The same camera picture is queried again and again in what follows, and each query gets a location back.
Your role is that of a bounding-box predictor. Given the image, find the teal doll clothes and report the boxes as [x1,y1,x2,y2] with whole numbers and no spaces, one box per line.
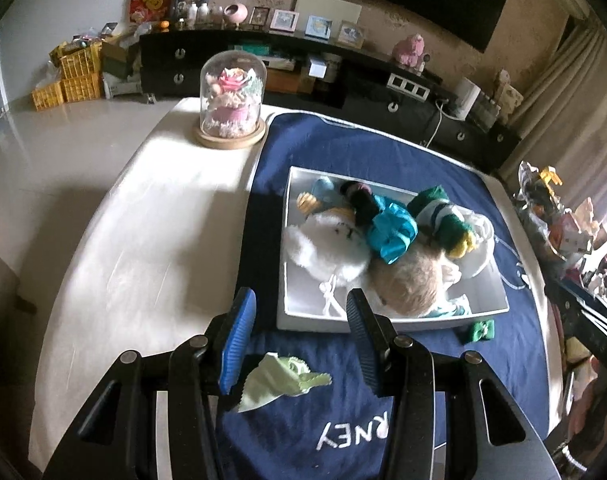
[341,179,419,264]

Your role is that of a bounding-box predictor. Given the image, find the blue photo frame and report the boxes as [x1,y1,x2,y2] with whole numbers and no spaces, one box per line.
[304,15,333,40]

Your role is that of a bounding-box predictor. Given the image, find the white canvas board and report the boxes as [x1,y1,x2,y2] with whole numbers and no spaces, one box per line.
[296,0,363,23]

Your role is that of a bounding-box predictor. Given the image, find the wooden photo frame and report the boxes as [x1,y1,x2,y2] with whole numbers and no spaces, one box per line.
[338,21,367,46]

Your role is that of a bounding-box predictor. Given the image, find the navy blue blanket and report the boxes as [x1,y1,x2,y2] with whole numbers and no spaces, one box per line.
[216,110,551,480]

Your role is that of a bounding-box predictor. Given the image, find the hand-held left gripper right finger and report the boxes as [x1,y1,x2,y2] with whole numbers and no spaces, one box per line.
[346,289,559,480]

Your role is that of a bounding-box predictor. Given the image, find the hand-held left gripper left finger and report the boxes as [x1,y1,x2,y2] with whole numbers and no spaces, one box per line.
[44,287,257,480]

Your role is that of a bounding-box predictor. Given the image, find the white fluffy plush doll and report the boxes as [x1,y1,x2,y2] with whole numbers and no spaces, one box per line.
[428,210,495,319]

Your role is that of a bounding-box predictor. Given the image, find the black television cabinet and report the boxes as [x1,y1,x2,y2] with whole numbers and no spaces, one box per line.
[140,30,521,171]

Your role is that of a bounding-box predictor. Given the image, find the white triple picture frame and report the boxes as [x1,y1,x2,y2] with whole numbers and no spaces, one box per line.
[387,72,430,100]

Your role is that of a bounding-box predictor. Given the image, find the small green bow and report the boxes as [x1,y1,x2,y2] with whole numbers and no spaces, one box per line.
[458,320,495,345]

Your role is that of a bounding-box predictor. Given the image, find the cream giraffe plush toy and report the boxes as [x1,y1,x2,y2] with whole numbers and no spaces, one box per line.
[493,69,524,111]

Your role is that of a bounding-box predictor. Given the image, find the pink photo frame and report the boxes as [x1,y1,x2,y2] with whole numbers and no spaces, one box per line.
[270,9,299,32]

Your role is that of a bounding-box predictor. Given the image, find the white bear plush blue hat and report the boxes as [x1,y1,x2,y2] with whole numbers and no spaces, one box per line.
[282,177,371,317]

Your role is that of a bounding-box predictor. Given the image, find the beige curtain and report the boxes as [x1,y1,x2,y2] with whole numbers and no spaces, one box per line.
[498,15,607,196]

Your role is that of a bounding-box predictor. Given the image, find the pile of assorted toys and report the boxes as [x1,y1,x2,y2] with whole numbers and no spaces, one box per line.
[516,160,607,291]

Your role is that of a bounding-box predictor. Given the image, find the green yellow striped plush toy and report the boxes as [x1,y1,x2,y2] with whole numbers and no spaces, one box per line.
[414,185,477,257]

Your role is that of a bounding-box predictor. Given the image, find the red yellow printed bag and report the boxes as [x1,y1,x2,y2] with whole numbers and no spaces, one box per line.
[130,0,180,25]

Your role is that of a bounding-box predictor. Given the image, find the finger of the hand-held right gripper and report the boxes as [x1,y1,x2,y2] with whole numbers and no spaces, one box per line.
[544,276,607,342]

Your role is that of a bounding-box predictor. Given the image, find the light green cloth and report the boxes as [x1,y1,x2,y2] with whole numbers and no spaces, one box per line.
[238,352,333,413]

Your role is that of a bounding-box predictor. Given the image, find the pink plush toy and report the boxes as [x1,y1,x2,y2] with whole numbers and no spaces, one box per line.
[393,33,425,68]

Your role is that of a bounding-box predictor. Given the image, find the white cardboard box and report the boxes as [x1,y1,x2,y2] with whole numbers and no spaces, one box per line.
[278,165,510,334]

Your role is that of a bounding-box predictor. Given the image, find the brown headed plush toy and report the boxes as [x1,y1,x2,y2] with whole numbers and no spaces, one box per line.
[368,246,461,318]

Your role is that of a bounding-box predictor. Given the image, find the glass dome with flowers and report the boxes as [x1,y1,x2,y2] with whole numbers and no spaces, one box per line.
[194,52,267,150]

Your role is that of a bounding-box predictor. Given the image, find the yellow plastic crate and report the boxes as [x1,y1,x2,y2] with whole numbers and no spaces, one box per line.
[32,81,64,111]
[61,74,103,102]
[60,42,103,79]

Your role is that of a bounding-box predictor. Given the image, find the white upright appliance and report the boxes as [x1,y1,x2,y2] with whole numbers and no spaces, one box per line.
[453,77,481,121]

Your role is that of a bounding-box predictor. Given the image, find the white power cable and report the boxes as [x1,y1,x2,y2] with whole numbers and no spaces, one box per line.
[421,100,447,148]

